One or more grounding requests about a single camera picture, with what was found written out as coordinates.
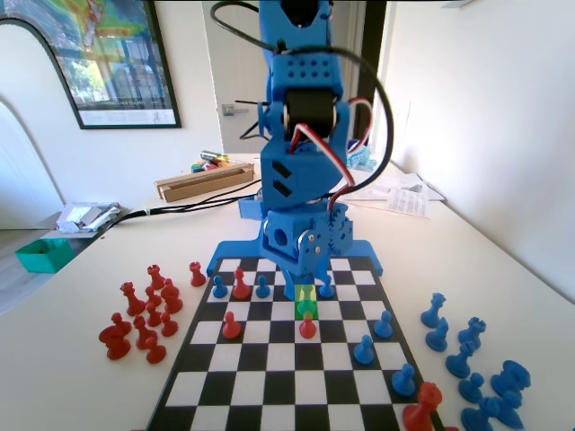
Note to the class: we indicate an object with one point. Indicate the blue gripper with gears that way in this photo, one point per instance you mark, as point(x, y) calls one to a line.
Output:
point(284, 237)

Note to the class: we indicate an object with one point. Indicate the red chess rook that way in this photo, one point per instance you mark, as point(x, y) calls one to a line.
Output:
point(156, 278)
point(197, 276)

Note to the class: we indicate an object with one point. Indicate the printed paper sheet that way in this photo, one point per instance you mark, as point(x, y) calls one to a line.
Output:
point(409, 202)

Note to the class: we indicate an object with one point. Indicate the red chess king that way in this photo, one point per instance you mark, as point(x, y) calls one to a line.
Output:
point(420, 413)

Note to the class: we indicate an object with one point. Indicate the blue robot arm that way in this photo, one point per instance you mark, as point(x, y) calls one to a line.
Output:
point(305, 179)

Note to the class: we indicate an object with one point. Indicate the black white chess board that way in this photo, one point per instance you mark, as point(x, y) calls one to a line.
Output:
point(278, 359)

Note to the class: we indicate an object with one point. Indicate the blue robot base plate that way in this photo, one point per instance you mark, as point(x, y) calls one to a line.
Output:
point(238, 251)

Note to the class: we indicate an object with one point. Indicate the blue chess pawn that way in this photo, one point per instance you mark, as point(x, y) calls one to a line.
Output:
point(404, 385)
point(219, 291)
point(383, 330)
point(326, 292)
point(364, 354)
point(262, 292)
point(470, 390)

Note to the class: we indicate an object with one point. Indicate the bag of blue items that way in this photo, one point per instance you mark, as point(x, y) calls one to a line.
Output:
point(361, 159)

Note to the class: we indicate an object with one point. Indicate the red chess pawn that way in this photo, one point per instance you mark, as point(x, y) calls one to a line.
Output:
point(155, 354)
point(153, 316)
point(153, 297)
point(307, 331)
point(231, 330)
point(169, 328)

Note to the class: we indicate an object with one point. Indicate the red chess bishop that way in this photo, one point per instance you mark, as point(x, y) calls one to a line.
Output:
point(241, 289)
point(144, 336)
point(171, 301)

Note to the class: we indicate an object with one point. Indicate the long cardboard box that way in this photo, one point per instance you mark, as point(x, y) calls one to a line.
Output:
point(202, 184)

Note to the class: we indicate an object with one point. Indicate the metallic cylinder pen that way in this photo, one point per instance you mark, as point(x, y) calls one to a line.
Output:
point(213, 156)

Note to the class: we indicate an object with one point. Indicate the blue chess king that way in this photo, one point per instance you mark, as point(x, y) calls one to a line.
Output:
point(306, 307)

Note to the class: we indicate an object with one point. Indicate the framed map poster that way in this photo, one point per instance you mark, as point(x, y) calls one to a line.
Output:
point(121, 67)

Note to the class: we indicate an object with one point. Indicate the grey paper pile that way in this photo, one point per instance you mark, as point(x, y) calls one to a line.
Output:
point(85, 217)

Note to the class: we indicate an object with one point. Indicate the red chess queen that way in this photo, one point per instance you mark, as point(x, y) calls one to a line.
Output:
point(133, 303)

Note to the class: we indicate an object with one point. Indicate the white paper stack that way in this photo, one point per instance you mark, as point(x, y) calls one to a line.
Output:
point(427, 188)

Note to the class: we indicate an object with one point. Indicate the blue chess queen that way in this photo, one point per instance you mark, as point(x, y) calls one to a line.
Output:
point(432, 314)

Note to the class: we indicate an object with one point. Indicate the green plastic bin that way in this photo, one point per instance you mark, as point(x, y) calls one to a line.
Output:
point(42, 256)

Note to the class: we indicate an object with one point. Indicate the thin orange stick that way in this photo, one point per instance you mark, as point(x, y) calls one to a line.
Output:
point(373, 207)

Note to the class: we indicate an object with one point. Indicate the colourful marker pack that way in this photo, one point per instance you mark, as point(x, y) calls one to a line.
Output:
point(206, 167)

